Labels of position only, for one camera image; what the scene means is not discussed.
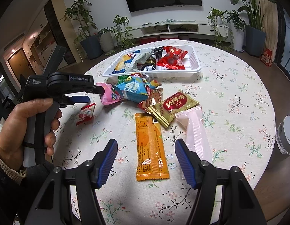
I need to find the trailing vine plant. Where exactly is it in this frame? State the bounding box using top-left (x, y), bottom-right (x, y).
top-left (111, 15), bottom-right (136, 52)

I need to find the hanging vine plant on cabinet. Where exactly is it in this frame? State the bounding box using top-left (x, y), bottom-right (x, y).
top-left (206, 7), bottom-right (230, 48)

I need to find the small red white snack packet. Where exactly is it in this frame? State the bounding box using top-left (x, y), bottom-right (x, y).
top-left (76, 103), bottom-right (96, 126)

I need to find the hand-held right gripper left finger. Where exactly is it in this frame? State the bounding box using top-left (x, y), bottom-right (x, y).
top-left (25, 139), bottom-right (118, 225)

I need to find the orange long snack packet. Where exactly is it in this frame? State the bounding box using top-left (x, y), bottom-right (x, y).
top-left (135, 113), bottom-right (171, 182)

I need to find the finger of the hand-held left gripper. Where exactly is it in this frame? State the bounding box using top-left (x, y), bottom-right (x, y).
top-left (72, 84), bottom-right (105, 95)
top-left (63, 94), bottom-right (91, 105)

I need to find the person's left forearm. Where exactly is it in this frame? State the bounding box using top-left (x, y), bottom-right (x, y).
top-left (0, 143), bottom-right (55, 225)

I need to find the white wall cabinet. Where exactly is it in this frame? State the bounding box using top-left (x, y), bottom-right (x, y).
top-left (25, 16), bottom-right (66, 76)

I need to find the white plastic tray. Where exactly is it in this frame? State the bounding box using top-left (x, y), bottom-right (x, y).
top-left (102, 45), bottom-right (202, 79)

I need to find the black snack packet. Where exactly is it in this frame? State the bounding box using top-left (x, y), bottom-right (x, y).
top-left (138, 47), bottom-right (164, 72)

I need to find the pink snack packet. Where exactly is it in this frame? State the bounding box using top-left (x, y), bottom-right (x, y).
top-left (96, 82), bottom-right (123, 105)

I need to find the pale pink translucent packet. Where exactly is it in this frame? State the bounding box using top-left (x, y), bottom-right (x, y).
top-left (175, 106), bottom-right (214, 181)

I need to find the large-leaf plant in dark pot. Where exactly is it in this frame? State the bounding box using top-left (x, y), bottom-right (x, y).
top-left (218, 0), bottom-right (277, 57)

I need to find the red chocolate ball packet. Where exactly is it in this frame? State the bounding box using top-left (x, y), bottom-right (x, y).
top-left (156, 46), bottom-right (189, 71)

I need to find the green snack packet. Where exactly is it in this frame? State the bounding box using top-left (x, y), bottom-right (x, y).
top-left (117, 73), bottom-right (132, 82)

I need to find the plant in white ribbed pot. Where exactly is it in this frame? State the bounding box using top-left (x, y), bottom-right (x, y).
top-left (98, 28), bottom-right (115, 54)

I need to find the white television cabinet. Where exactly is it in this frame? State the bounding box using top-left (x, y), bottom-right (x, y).
top-left (132, 20), bottom-right (230, 45)

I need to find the red gold heart-print packet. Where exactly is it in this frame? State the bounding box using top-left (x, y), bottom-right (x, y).
top-left (137, 87), bottom-right (164, 110)

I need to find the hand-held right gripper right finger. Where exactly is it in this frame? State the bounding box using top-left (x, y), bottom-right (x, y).
top-left (175, 138), bottom-right (267, 225)

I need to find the light blue snack packet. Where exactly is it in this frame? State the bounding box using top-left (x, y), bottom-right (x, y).
top-left (111, 73), bottom-right (162, 103)

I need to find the blue yellow snack packet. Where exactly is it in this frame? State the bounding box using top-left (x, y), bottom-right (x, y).
top-left (113, 51), bottom-right (142, 75)

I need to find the red gift bag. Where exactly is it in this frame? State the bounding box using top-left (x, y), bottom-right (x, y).
top-left (260, 48), bottom-right (273, 68)

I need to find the bushy plant in white pot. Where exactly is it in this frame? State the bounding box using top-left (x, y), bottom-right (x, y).
top-left (223, 10), bottom-right (247, 52)

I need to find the white round appliance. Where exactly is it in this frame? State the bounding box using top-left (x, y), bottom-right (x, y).
top-left (275, 115), bottom-right (290, 155)

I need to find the grey white long snack packet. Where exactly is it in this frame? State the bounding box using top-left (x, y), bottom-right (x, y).
top-left (125, 51), bottom-right (152, 74)

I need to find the person's left hand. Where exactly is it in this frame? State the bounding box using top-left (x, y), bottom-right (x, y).
top-left (0, 98), bottom-right (63, 172)

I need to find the gold packet with red label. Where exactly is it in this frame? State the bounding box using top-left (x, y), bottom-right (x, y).
top-left (146, 90), bottom-right (200, 129)

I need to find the tall plant in dark pot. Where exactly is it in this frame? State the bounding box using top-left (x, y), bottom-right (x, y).
top-left (64, 0), bottom-right (104, 61)

